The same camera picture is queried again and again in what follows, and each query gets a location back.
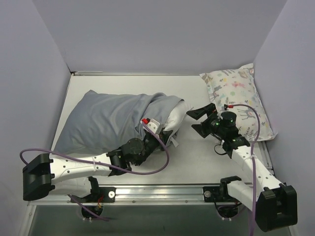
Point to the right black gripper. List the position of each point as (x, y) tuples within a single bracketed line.
[(205, 123)]

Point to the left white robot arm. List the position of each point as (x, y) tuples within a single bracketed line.
[(54, 173)]

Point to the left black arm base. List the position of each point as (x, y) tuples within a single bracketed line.
[(92, 204)]

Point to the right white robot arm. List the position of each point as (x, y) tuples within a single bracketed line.
[(273, 204)]

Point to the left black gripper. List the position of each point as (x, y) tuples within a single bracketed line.
[(162, 137)]

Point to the grey pillowcase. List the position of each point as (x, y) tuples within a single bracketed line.
[(101, 123)]

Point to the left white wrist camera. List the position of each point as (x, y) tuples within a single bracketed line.
[(151, 125)]

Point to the floral deer print pillow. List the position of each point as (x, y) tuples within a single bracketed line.
[(236, 86)]

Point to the white pillow insert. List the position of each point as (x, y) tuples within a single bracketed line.
[(176, 116)]

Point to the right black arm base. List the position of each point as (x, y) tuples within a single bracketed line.
[(226, 206)]

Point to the aluminium mounting rail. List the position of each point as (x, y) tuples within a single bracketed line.
[(141, 195)]

